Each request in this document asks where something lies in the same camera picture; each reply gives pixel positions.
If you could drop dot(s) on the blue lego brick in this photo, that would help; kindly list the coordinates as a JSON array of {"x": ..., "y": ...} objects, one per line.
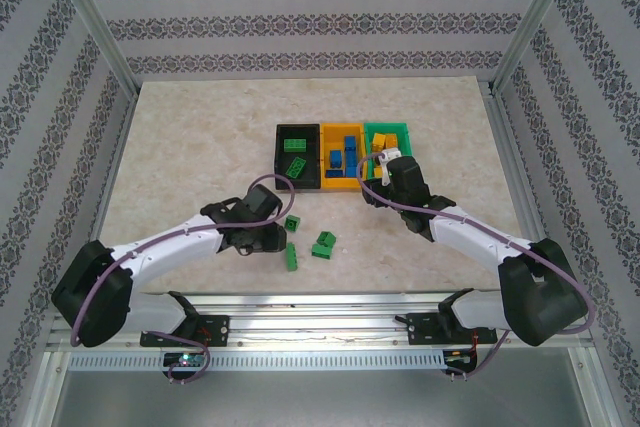
[
  {"x": 352, "y": 156},
  {"x": 349, "y": 142},
  {"x": 335, "y": 158},
  {"x": 353, "y": 170},
  {"x": 334, "y": 173}
]

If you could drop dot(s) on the green lego brick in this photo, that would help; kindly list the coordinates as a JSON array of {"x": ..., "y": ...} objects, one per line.
[
  {"x": 296, "y": 167},
  {"x": 321, "y": 250},
  {"x": 292, "y": 222},
  {"x": 295, "y": 145},
  {"x": 291, "y": 257},
  {"x": 327, "y": 238}
]

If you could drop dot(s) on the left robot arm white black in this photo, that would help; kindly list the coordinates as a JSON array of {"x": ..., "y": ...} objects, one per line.
[{"x": 165, "y": 247}]

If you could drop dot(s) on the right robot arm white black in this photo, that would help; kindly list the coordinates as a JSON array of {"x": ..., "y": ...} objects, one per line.
[{"x": 475, "y": 237}]

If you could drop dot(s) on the green plastic bin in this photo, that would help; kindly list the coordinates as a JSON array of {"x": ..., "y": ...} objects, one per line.
[{"x": 405, "y": 144}]

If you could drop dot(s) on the yellow plastic bin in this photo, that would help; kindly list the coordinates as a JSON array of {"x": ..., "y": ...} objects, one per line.
[{"x": 340, "y": 184}]

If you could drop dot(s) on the black plastic bin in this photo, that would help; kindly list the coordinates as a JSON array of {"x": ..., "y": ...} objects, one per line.
[{"x": 281, "y": 157}]

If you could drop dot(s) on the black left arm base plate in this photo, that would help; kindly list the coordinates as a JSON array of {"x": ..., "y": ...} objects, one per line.
[{"x": 215, "y": 329}]

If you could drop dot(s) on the aluminium mounting rail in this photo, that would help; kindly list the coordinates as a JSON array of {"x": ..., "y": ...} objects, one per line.
[{"x": 320, "y": 327}]

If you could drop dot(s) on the aluminium side rail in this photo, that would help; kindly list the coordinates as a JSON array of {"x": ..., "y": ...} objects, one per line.
[
  {"x": 525, "y": 167},
  {"x": 115, "y": 157}
]

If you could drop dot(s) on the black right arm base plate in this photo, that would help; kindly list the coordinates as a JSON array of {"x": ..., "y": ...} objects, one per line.
[{"x": 425, "y": 329}]

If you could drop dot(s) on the aluminium frame post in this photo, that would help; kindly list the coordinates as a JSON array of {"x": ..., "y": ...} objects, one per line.
[
  {"x": 535, "y": 17},
  {"x": 92, "y": 17}
]

